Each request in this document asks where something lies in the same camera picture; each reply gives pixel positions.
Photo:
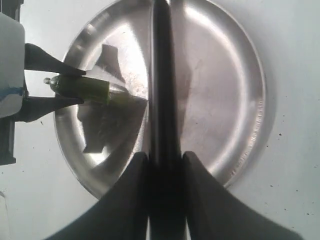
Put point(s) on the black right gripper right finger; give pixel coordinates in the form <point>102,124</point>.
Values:
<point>213,213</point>

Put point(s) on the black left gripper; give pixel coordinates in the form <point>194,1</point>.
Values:
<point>15,56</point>

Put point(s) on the round stainless steel plate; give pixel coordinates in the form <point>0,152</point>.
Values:
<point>221,91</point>

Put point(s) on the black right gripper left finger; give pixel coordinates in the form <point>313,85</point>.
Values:
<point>121,214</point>

